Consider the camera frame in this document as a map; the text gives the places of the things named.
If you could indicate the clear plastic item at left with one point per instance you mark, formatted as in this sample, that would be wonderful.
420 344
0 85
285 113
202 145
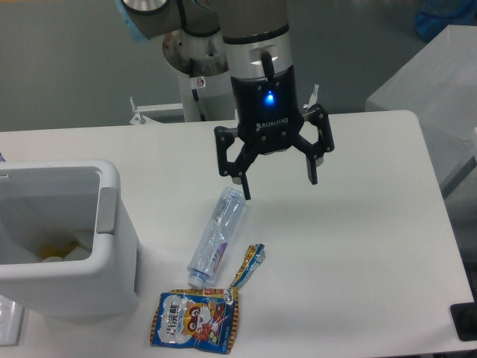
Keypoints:
11 321

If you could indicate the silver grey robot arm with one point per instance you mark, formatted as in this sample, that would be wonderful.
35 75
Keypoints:
233 61

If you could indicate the black device at table edge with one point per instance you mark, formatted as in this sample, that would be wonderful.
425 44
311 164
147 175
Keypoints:
464 318

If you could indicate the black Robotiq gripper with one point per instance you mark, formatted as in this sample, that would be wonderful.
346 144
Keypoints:
266 115

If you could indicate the grey covered side table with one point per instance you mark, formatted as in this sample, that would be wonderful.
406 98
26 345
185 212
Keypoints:
438 85

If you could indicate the yellow white trash in bin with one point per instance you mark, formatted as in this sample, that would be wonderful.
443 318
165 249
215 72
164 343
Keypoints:
72 246

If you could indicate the clear plastic water bottle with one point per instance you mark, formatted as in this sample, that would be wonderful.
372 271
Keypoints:
205 263

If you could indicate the blue object in corner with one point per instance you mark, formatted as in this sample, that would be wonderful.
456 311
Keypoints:
434 16

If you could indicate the blue snack bag wrapper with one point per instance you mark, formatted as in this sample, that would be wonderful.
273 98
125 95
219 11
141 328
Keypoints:
204 319

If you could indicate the white left mounting bracket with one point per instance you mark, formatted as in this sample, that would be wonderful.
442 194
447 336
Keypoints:
156 113

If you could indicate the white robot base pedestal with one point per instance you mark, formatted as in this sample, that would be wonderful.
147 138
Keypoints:
203 75

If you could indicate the white trash can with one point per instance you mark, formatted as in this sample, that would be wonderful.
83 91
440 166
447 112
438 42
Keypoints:
42 199

